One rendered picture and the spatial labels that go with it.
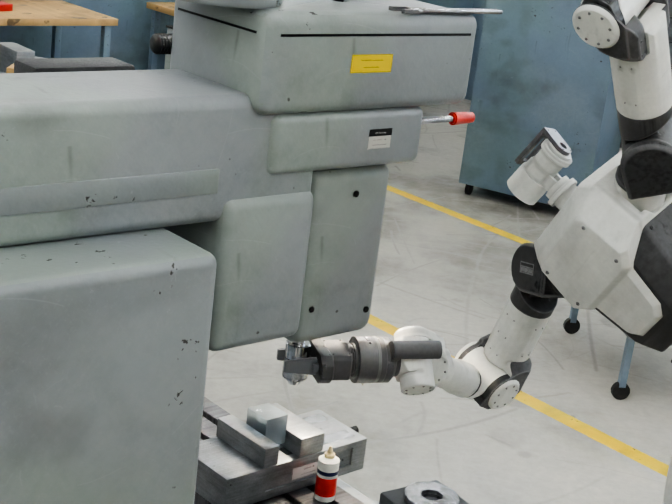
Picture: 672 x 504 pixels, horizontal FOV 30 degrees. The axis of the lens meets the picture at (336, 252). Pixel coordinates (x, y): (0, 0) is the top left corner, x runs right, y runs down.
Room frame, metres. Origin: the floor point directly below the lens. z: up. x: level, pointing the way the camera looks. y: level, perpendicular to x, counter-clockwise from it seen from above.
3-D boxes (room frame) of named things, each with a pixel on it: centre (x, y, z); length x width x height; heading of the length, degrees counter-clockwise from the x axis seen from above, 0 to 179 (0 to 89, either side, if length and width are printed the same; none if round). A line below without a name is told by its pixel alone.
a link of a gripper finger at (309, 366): (2.10, 0.04, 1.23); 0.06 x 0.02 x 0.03; 108
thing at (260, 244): (2.00, 0.19, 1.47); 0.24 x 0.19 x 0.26; 43
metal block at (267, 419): (2.18, 0.09, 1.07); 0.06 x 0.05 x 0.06; 44
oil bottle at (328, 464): (2.13, -0.04, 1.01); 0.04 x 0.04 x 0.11
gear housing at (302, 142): (2.10, 0.08, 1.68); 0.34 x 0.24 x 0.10; 133
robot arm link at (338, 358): (2.16, -0.04, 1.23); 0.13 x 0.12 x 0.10; 18
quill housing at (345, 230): (2.13, 0.05, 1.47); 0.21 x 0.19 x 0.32; 43
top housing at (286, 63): (2.12, 0.06, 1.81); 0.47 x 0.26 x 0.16; 133
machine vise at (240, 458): (2.20, 0.07, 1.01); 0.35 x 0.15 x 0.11; 134
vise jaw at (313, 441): (2.22, 0.05, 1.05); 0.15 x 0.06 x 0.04; 44
